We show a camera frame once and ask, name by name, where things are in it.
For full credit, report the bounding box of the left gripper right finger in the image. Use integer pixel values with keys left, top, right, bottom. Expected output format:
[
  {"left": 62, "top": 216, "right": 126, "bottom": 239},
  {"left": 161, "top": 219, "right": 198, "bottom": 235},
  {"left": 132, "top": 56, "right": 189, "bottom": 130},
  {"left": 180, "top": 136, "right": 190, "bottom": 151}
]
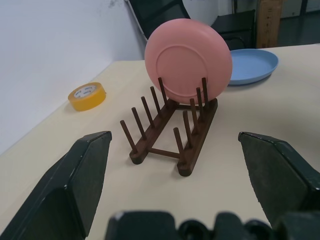
[{"left": 237, "top": 131, "right": 320, "bottom": 227}]

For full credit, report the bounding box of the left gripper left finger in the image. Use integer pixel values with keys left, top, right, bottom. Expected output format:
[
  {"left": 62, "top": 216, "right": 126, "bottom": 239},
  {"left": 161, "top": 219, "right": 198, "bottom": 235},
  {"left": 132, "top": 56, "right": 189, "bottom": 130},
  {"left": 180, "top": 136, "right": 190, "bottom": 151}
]
[{"left": 0, "top": 130, "right": 113, "bottom": 240}]

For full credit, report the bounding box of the red plate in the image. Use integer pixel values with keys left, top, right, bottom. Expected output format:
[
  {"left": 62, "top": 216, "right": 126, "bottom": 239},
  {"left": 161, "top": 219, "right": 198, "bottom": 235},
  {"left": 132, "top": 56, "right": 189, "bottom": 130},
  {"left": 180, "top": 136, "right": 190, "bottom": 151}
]
[{"left": 144, "top": 17, "right": 234, "bottom": 105}]

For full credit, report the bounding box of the brown wooden dish rack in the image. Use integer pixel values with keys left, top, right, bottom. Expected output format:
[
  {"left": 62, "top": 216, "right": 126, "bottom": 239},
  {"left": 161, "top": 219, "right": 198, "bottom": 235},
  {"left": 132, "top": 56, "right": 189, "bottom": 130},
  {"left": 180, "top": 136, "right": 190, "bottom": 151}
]
[{"left": 119, "top": 76, "right": 219, "bottom": 178}]

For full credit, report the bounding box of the yellow tape roll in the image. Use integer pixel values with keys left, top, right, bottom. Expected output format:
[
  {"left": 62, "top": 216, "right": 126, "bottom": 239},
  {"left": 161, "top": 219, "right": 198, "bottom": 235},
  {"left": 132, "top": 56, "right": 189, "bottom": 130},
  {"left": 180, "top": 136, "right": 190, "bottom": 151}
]
[{"left": 67, "top": 81, "right": 107, "bottom": 112}]

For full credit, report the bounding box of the blue plate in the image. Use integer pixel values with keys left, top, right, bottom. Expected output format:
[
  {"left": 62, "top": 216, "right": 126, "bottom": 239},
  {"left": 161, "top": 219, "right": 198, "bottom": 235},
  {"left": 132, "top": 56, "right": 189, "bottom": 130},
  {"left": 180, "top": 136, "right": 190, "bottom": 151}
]
[{"left": 226, "top": 48, "right": 280, "bottom": 87}]

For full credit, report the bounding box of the black chair with armrests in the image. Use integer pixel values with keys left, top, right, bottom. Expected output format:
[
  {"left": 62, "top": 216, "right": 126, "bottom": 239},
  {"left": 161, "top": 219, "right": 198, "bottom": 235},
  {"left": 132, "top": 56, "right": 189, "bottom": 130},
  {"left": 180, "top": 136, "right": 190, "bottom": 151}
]
[{"left": 211, "top": 9, "right": 257, "bottom": 51}]

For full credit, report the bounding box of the white round panel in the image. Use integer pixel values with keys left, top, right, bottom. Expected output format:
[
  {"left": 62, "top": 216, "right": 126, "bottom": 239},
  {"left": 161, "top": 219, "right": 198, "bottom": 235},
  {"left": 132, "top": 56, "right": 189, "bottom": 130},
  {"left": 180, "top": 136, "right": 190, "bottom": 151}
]
[{"left": 181, "top": 0, "right": 237, "bottom": 27}]

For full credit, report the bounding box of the black office chair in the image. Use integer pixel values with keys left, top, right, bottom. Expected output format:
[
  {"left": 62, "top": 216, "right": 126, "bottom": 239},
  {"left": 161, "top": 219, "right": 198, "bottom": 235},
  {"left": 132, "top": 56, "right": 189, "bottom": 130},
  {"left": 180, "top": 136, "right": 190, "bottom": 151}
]
[{"left": 126, "top": 0, "right": 192, "bottom": 45}]

